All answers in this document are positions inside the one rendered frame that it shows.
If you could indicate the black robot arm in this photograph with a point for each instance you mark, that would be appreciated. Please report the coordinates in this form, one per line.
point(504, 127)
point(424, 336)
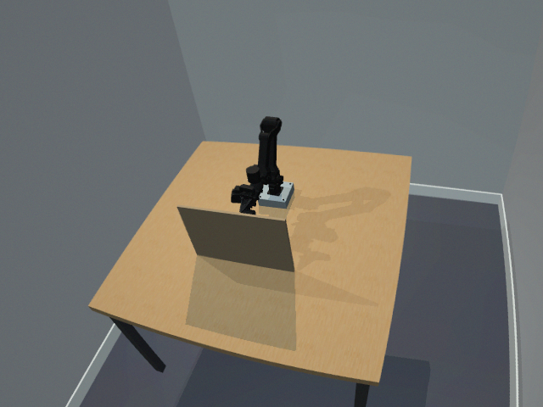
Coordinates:
point(266, 171)

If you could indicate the tan flat board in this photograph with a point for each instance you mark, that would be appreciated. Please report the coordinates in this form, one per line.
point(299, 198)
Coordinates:
point(248, 239)

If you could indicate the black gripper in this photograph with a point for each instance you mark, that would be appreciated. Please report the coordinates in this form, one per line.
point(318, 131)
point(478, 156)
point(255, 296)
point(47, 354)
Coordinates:
point(248, 199)

